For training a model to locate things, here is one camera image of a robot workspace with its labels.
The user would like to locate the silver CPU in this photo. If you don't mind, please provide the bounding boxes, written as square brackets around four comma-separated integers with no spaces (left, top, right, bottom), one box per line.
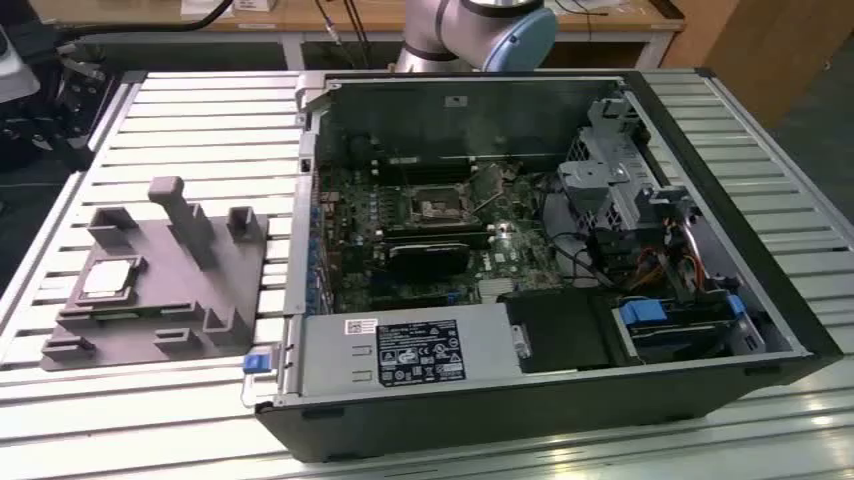
[82,259,145,299]

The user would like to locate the CPU socket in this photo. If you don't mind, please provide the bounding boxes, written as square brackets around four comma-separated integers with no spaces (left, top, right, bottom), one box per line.
[407,185,479,226]

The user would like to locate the black RAM sticks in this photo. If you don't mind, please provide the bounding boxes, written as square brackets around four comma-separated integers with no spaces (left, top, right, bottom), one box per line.
[380,225,489,247]

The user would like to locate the black graphics card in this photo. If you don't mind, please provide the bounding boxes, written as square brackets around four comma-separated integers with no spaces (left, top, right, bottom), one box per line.
[384,241,473,277]

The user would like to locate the green motherboard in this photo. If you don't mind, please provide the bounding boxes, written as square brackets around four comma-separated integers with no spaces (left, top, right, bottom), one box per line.
[309,159,588,314]

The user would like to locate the black RAM slots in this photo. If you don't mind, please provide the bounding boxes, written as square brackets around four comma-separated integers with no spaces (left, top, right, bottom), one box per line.
[397,158,469,185]

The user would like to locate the metal socket cover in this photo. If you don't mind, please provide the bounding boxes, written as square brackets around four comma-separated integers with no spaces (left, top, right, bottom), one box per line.
[465,162,516,206]

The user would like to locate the black plastic shroud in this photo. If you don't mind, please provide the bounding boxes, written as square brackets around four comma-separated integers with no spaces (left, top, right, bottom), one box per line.
[496,288,641,375]

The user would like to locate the silver power supply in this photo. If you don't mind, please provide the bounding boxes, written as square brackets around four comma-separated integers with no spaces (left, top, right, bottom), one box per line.
[292,312,523,397]

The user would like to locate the silver metal disk cage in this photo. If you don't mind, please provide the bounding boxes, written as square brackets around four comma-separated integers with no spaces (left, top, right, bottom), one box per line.
[556,98,688,236]

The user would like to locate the hard disk in blue carrier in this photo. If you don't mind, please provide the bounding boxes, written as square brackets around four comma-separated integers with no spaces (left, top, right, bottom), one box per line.
[612,294,759,364]

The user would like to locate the black PC case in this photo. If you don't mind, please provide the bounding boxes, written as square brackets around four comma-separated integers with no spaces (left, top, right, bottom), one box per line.
[252,67,843,464]

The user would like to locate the gray parts rack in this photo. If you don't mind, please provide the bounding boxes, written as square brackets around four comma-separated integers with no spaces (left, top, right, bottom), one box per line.
[38,175,272,374]

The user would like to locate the wooden desk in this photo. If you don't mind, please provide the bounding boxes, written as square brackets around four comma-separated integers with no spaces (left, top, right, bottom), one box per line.
[29,0,685,71]

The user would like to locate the black equipment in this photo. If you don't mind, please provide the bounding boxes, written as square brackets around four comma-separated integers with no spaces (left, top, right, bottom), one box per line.
[0,0,122,172]

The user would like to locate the brown wooden cabinet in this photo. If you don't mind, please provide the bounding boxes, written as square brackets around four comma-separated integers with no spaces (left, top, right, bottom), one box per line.
[659,0,854,132]

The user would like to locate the orange and yellow wire bundle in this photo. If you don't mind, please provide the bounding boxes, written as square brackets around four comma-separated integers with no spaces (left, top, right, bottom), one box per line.
[636,244,709,292]

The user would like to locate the thick black hose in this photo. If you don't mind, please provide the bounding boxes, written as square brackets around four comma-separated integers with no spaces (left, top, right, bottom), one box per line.
[65,0,236,37]

